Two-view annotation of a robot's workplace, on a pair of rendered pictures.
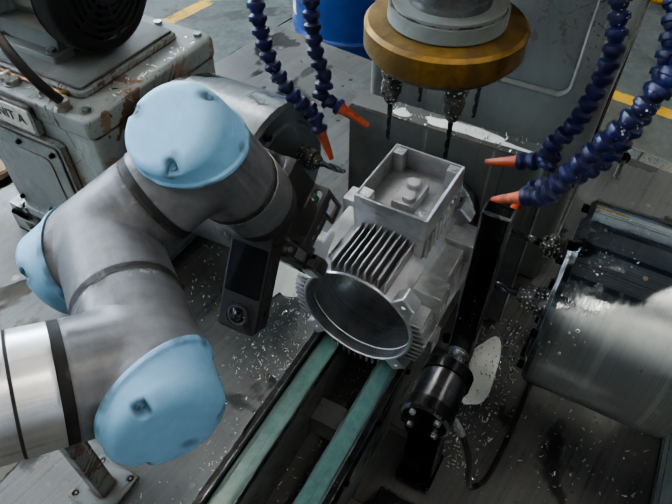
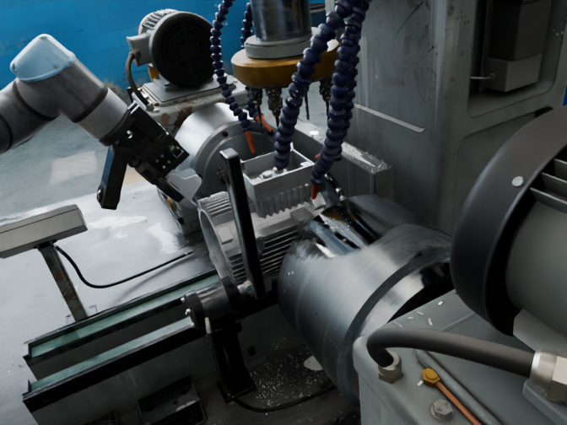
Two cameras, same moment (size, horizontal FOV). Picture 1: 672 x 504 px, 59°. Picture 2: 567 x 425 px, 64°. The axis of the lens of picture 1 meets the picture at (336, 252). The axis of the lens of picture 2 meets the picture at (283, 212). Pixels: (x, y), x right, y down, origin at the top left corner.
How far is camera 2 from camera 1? 0.58 m
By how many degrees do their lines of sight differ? 33
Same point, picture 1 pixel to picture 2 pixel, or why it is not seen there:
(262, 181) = (79, 95)
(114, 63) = (189, 94)
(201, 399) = not seen: outside the picture
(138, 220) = (11, 96)
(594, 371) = (298, 310)
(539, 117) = (413, 150)
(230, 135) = (45, 56)
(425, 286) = not seen: hidden behind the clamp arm
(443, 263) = (276, 226)
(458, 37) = (261, 51)
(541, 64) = (409, 106)
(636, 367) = (314, 309)
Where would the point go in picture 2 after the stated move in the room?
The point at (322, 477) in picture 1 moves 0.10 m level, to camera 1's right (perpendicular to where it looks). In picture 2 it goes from (145, 340) to (186, 362)
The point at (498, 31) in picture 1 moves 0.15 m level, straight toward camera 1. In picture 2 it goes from (293, 51) to (208, 78)
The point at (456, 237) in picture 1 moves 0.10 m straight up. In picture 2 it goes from (296, 213) to (289, 162)
